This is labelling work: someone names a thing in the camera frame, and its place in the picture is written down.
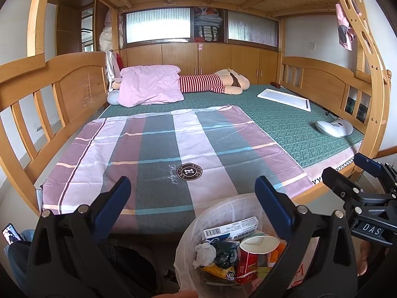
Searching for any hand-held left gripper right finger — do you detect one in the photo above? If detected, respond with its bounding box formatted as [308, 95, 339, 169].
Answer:
[248, 176, 360, 298]

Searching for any plaid bed sheet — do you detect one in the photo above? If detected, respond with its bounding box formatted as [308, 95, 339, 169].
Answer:
[37, 105, 314, 233]

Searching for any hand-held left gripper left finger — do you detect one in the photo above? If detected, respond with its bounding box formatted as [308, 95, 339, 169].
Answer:
[26, 176, 162, 298]

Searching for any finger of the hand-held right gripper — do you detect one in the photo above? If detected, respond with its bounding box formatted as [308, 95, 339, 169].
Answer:
[354, 153, 397, 197]
[322, 167, 369, 205]

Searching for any white plastic-wrapped bundle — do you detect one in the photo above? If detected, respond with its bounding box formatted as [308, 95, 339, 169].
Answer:
[99, 8, 123, 52]

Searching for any wooden headboard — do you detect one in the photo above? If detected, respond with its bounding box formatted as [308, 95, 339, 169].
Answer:
[0, 0, 397, 215]

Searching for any person's right hand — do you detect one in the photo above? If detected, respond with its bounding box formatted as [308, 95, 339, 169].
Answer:
[358, 240, 374, 277]

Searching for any white tissue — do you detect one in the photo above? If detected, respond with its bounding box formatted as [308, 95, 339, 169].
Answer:
[192, 243, 217, 269]

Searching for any white grey massager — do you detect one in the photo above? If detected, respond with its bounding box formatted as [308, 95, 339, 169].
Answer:
[315, 118, 354, 139]

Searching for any person's leg in dark trousers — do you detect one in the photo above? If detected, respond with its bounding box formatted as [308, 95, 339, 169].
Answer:
[105, 242, 180, 298]

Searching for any person's left hand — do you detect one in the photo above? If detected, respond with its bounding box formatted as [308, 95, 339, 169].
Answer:
[160, 290, 199, 298]

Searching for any stack of books and papers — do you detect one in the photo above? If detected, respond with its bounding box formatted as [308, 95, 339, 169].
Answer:
[193, 7, 225, 43]

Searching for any pink pillow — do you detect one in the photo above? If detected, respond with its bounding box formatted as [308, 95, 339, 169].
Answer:
[117, 65, 185, 107]

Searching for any brown wooden wardrobe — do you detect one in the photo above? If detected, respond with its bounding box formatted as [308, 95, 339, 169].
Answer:
[56, 4, 95, 55]

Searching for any green patterned mattress mat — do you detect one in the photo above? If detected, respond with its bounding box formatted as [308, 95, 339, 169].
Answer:
[99, 83, 365, 168]

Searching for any dark green wrapper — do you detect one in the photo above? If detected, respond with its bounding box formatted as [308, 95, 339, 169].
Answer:
[214, 240, 241, 269]

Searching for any yellow snack bag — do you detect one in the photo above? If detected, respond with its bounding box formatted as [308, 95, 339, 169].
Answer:
[200, 264, 237, 284]

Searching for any bin with white plastic liner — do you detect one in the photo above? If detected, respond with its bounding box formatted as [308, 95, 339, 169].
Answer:
[174, 192, 329, 298]

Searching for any red box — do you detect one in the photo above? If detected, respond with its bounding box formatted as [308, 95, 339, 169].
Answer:
[235, 248, 259, 285]

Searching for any plush toy red striped shirt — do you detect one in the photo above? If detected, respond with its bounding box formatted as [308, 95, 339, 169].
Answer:
[111, 68, 250, 95]

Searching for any white cardboard box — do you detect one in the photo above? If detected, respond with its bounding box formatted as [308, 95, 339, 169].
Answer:
[202, 216, 260, 242]

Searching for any smartphone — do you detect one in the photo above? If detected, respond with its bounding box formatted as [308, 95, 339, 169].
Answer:
[1, 223, 23, 245]

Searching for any white board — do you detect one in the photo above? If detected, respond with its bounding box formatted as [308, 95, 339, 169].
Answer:
[257, 88, 311, 112]

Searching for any frosted glass window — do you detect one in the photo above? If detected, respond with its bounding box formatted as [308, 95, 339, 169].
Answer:
[124, 8, 191, 44]
[227, 10, 279, 45]

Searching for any orange packet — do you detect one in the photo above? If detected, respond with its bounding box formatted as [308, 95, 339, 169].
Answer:
[268, 243, 287, 266]

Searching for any wooden cabinet row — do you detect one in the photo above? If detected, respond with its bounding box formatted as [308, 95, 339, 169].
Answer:
[119, 42, 280, 85]

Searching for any white grey hanging cloth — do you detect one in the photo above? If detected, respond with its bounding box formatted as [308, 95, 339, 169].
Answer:
[105, 51, 117, 83]

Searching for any pink hanging cloth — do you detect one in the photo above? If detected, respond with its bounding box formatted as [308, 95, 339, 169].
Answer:
[335, 2, 357, 51]

